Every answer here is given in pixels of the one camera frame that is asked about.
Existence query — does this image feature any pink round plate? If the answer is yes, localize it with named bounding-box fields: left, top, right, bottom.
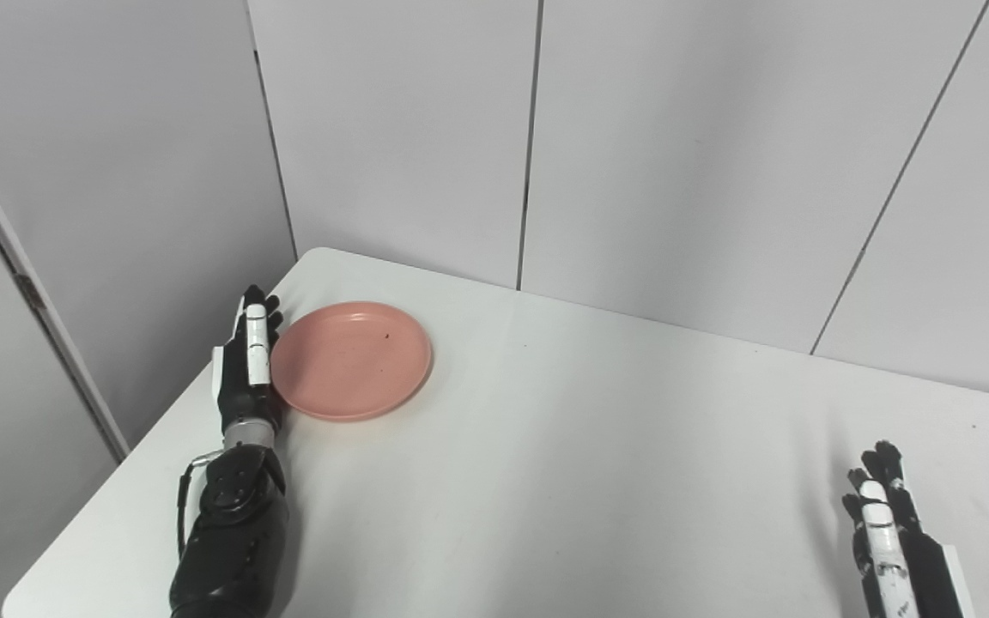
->
left=270, top=301, right=434, bottom=422

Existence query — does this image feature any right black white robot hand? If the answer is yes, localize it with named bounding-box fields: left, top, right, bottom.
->
left=842, top=440, right=976, bottom=618

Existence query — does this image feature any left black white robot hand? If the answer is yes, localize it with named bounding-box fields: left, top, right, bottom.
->
left=211, top=286, right=283, bottom=427

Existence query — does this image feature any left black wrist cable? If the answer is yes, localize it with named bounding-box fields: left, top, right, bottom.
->
left=176, top=450, right=224, bottom=560

